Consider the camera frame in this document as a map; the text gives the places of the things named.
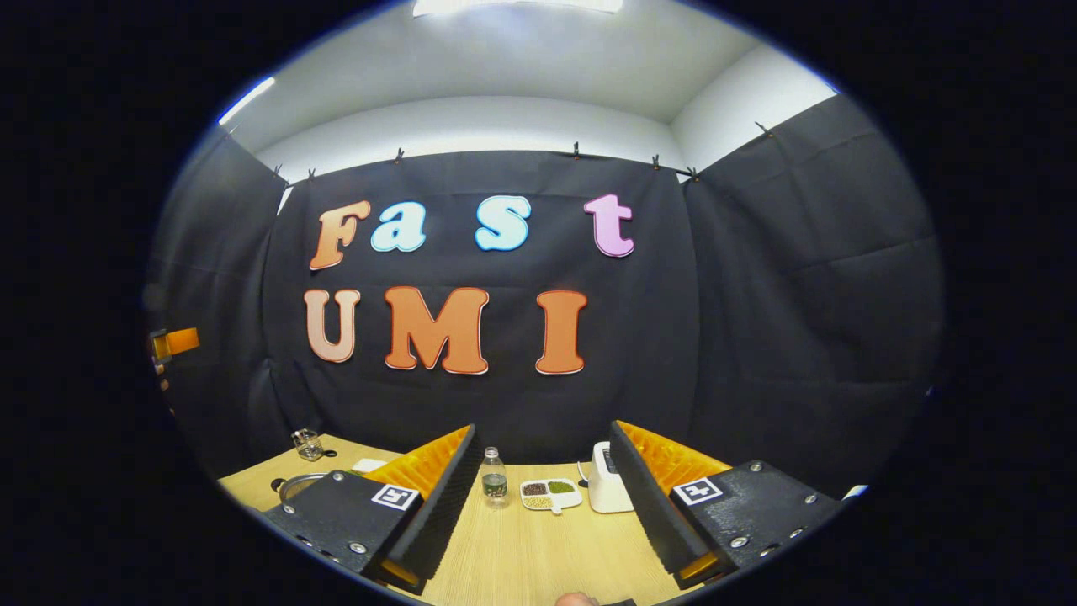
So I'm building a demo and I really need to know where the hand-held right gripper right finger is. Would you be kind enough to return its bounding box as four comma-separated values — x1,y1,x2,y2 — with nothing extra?
607,420,846,590

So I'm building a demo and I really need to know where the black backdrop cloth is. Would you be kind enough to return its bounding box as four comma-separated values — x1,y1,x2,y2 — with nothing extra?
143,93,943,499

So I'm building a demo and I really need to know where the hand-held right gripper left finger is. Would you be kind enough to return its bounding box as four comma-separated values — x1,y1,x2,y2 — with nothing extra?
263,423,485,597

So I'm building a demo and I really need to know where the large ceiling light panel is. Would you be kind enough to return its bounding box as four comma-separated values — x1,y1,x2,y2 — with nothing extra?
411,0,625,18

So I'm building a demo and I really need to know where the steel pot with soybeans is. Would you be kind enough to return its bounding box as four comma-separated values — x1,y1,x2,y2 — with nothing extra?
278,472,339,504

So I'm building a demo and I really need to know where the clear plastic water bottle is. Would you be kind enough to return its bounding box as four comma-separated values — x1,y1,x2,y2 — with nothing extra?
481,447,509,508

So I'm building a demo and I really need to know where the white toaster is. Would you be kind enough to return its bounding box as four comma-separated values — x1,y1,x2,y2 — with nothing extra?
586,441,636,514

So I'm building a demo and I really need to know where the white divided dish of beans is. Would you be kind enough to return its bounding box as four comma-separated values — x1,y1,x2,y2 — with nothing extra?
520,478,584,515

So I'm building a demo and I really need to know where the narrow ceiling light strip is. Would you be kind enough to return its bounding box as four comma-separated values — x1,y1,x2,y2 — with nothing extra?
217,76,277,127

